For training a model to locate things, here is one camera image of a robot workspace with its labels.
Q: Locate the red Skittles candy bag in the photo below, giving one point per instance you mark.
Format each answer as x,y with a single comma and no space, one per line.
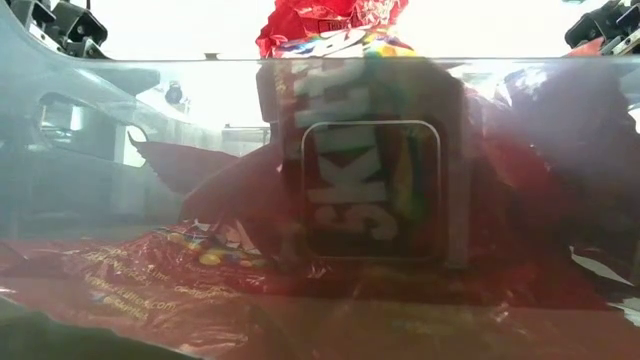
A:
190,165
550,175
150,280
350,25

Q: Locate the dark smoky clear bin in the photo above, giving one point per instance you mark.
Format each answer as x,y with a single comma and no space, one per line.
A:
75,200

